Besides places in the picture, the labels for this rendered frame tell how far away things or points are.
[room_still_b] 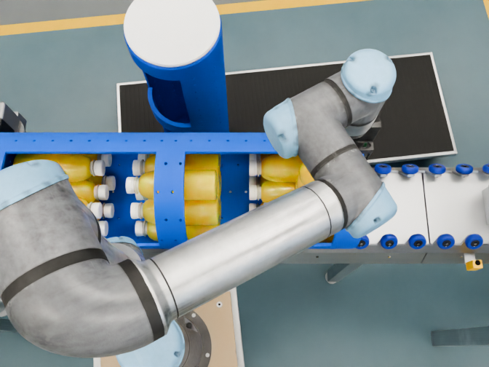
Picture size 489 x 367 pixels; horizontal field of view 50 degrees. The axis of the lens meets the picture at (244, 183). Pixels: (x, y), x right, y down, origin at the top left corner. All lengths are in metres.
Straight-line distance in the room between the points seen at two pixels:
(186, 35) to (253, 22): 1.30
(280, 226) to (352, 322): 1.77
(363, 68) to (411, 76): 1.87
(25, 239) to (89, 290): 0.08
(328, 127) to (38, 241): 0.39
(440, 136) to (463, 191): 0.96
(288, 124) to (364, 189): 0.13
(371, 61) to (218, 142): 0.54
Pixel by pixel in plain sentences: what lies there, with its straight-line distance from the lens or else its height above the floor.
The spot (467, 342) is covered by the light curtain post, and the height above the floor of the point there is 0.37.
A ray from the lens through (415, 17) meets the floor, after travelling 2.99.
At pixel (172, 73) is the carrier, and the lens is 1.54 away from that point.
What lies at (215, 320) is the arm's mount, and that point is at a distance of 1.17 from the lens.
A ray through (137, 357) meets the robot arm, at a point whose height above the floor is 1.39.
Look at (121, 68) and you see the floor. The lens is 2.76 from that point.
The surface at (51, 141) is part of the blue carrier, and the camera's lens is 1.29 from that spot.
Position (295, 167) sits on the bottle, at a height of 1.15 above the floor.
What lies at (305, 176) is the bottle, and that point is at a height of 1.29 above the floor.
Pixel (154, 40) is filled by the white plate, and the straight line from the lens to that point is 1.56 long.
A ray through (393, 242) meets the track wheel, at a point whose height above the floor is 0.97.
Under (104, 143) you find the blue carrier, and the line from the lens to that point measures 1.25.
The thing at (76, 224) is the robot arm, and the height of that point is 1.78.
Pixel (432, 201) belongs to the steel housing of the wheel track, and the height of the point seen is 0.93.
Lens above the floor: 2.33
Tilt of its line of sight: 72 degrees down
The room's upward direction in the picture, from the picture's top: straight up
